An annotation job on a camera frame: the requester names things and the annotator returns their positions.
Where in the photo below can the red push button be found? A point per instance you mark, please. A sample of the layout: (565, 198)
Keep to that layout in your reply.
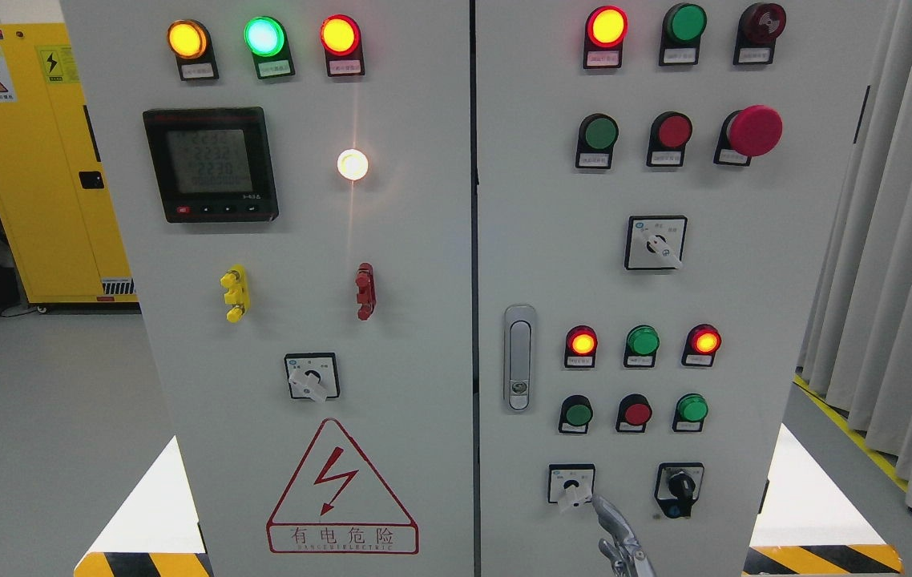
(669, 134)
(633, 415)

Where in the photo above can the green push button lower left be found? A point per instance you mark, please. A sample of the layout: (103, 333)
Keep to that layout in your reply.
(576, 414)

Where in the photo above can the green indicator lamp top right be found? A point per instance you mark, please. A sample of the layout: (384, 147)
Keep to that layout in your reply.
(683, 26)

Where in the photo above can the green push button upper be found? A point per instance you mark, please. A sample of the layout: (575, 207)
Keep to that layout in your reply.
(597, 136)

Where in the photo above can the green lamp middle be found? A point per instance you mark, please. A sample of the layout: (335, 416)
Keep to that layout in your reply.
(641, 346)

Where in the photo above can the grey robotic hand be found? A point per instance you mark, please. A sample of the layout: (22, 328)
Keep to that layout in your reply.
(625, 552)

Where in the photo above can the red indicator lamp top right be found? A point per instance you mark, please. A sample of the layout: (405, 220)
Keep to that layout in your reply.
(604, 34)

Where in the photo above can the green push button lower right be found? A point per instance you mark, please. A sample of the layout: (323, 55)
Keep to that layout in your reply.
(690, 413)

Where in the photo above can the red lamp middle left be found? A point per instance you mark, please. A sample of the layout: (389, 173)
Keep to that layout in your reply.
(580, 348)

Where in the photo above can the red indicator lamp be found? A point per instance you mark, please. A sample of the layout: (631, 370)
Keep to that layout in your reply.
(341, 39)
(604, 34)

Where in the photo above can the black key selector switch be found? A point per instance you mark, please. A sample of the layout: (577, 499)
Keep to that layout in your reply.
(678, 487)

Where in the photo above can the dark red buzzer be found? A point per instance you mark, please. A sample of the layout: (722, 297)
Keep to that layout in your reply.
(760, 25)

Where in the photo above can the silver swing door handle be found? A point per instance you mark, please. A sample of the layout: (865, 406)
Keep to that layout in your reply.
(519, 325)

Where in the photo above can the left door selector switch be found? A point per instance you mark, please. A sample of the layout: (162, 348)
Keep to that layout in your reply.
(312, 375)

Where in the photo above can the red emergency stop button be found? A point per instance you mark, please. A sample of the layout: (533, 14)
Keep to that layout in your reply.
(748, 133)

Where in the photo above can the yellow indicator lamp top left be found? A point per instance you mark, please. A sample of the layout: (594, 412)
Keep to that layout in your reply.
(192, 47)

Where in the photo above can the red indicator lamp top left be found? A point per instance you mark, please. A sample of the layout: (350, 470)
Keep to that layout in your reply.
(341, 39)

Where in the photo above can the red push button lower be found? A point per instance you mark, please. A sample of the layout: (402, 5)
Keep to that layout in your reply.
(633, 415)

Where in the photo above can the upper right selector switch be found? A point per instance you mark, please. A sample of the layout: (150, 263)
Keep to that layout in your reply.
(655, 243)

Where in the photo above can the yellow safety cabinet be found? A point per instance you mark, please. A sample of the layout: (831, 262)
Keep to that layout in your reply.
(54, 204)

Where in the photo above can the red lamp middle right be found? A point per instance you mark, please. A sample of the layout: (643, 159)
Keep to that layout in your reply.
(701, 345)

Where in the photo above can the black digital power meter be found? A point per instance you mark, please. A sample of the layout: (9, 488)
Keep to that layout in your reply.
(212, 164)

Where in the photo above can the lower white selector switch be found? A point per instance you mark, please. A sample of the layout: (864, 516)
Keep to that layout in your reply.
(571, 485)

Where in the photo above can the red push button upper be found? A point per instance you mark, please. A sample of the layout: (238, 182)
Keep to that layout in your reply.
(669, 134)

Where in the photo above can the green indicator lamp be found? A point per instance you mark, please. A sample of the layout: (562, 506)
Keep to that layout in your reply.
(683, 26)
(268, 42)

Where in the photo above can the grey curtain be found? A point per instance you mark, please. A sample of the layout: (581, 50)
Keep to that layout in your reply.
(857, 351)

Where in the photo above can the green indicator lamp top left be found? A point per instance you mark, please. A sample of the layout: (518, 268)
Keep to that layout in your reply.
(268, 42)

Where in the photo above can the grey electrical control cabinet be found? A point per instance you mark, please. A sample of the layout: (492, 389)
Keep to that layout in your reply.
(469, 113)

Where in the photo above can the green push button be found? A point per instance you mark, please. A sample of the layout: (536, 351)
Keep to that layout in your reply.
(576, 414)
(597, 136)
(690, 413)

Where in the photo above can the red terminal connector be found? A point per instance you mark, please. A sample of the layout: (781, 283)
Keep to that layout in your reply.
(366, 291)

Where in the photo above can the yellow terminal connector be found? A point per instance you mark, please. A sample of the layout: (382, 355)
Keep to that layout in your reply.
(236, 295)

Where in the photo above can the red triangle warning sticker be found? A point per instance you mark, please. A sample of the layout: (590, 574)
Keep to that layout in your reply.
(336, 502)

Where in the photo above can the white indicator lamp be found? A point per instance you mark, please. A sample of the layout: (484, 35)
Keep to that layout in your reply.
(352, 164)

